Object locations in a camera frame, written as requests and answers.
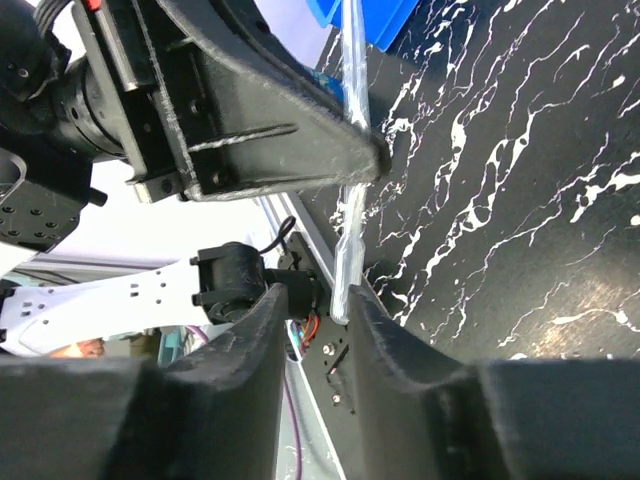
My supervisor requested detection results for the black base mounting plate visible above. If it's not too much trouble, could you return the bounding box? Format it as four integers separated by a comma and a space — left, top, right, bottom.
279, 232, 356, 417

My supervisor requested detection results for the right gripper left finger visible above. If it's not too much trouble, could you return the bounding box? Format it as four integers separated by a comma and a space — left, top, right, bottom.
1, 284, 288, 479

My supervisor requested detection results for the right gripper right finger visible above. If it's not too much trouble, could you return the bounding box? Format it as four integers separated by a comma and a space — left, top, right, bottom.
348, 286, 639, 479

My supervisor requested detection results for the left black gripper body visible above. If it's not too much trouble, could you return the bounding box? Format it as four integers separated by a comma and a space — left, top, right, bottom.
0, 0, 241, 206

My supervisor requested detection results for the blue divided organizer tray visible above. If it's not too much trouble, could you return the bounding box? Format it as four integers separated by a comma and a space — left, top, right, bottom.
306, 0, 419, 52

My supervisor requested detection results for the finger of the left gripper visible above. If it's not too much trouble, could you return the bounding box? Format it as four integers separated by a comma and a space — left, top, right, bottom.
159, 1, 391, 201

